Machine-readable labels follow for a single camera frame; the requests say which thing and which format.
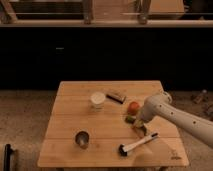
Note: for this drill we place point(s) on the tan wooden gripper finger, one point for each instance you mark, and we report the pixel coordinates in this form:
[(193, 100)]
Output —
[(138, 124)]

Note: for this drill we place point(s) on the green chili pepper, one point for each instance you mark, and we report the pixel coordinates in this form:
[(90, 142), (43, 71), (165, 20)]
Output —
[(130, 120)]

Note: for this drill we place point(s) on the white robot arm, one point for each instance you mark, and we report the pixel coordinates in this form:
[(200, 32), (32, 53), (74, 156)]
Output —
[(159, 104)]

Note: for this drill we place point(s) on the metal cup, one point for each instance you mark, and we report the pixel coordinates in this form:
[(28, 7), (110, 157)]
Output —
[(82, 139)]

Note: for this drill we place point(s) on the red tomato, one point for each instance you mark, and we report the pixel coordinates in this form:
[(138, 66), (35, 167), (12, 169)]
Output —
[(133, 108)]

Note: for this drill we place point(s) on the white black dish brush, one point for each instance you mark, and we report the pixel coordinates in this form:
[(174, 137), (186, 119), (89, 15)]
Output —
[(124, 149)]

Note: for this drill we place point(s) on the black rectangular sponge block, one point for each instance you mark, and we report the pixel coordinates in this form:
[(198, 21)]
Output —
[(116, 96)]

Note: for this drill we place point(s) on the wooden table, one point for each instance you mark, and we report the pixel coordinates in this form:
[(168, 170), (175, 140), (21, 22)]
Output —
[(73, 112)]

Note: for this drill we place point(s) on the black object on floor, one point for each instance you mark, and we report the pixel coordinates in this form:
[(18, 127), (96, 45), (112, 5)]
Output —
[(8, 151)]

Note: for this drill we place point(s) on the wooden shelf rail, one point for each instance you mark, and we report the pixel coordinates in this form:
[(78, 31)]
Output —
[(106, 13)]

